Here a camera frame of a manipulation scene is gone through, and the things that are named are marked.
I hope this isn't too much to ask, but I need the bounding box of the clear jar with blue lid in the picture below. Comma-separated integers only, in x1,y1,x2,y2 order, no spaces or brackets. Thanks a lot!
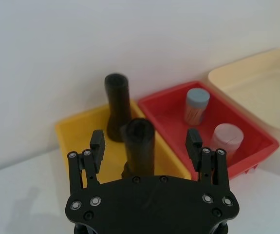
184,88,211,126

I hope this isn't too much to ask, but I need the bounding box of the red plastic bin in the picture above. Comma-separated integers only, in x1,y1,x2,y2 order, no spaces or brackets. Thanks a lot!
137,80,280,181

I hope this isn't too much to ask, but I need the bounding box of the black flared cylinder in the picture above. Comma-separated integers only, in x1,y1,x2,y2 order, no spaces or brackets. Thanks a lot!
104,73,132,143
120,118,156,179

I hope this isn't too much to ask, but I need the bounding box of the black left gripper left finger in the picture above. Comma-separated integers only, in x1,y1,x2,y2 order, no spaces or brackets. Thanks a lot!
67,130,106,195

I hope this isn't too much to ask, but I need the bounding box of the yellow plastic bin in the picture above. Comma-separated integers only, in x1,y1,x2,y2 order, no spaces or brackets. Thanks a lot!
55,101,193,185

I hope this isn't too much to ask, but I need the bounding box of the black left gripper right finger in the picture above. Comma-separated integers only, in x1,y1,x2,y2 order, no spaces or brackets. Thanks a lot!
185,128,231,193

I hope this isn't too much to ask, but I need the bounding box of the cream plastic bin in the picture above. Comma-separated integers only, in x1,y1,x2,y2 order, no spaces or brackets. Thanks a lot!
207,47,280,132

